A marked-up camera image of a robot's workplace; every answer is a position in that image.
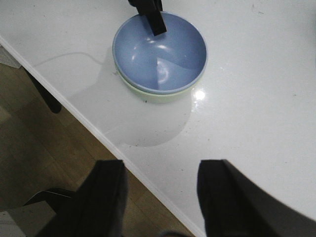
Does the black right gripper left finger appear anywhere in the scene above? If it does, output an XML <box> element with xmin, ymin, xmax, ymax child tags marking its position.
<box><xmin>37</xmin><ymin>160</ymin><xmax>128</xmax><ymax>237</ymax></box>

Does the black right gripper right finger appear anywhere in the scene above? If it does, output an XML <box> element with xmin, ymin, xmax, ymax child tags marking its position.
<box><xmin>197</xmin><ymin>159</ymin><xmax>316</xmax><ymax>237</ymax></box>

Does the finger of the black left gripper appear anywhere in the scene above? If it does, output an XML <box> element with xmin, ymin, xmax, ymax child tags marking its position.
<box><xmin>128</xmin><ymin>0</ymin><xmax>167</xmax><ymax>36</ymax></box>

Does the blue bowl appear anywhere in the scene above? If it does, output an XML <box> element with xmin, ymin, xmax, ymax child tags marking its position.
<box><xmin>112</xmin><ymin>12</ymin><xmax>207</xmax><ymax>95</ymax></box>

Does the green bowl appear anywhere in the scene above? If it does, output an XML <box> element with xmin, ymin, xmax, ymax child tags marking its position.
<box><xmin>114</xmin><ymin>62</ymin><xmax>207</xmax><ymax>104</ymax></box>

